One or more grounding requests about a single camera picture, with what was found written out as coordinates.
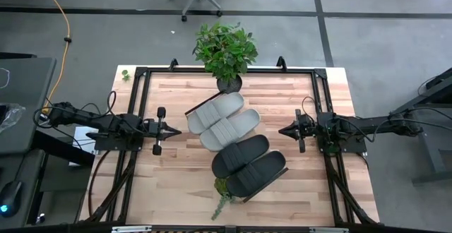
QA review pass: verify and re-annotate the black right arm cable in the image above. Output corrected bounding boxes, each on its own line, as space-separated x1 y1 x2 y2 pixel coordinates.
301 95 424 143

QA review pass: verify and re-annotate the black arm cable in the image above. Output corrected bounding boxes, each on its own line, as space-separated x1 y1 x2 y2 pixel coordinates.
301 95 424 143
33 90 118 143

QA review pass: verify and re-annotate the dark grey desk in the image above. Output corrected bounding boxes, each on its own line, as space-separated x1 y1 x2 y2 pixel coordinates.
0 56 57 156

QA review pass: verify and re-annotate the leafy green potted plant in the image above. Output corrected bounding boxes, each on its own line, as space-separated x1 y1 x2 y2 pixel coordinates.
192 21 259 95

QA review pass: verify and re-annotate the black aluminium table frame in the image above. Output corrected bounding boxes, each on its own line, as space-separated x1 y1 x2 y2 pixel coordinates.
79 55 381 227

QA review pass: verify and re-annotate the black computer mouse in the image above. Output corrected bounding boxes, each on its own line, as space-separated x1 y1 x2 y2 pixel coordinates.
0 180 23 218

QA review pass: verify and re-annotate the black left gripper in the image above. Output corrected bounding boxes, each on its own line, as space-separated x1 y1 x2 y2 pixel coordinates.
143 106 182 157

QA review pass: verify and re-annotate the black metal side table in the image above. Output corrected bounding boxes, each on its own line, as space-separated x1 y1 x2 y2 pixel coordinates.
389 66 452 185

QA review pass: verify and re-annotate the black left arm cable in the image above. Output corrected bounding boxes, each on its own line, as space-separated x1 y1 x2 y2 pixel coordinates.
33 90 118 143

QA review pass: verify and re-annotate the clear plastic bag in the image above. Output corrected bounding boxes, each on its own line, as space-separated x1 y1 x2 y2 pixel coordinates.
0 102 26 134

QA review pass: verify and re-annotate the white paper sheet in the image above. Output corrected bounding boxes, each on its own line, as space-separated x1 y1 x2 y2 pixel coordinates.
69 126 100 167

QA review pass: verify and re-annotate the black rubber slide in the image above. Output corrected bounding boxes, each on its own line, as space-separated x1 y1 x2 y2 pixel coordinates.
210 133 270 179
225 150 287 198

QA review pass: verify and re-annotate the yellow cable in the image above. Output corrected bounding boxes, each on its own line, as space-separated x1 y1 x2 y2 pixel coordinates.
35 0 71 112

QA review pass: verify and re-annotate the grey rubber slide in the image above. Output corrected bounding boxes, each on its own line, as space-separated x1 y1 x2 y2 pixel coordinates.
198 107 262 153
186 91 246 136

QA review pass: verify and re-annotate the succulent plant in black pot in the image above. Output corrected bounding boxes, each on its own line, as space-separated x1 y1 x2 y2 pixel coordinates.
210 177 238 222

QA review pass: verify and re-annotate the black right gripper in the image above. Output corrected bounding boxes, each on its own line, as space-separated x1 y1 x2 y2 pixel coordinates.
278 108 319 154

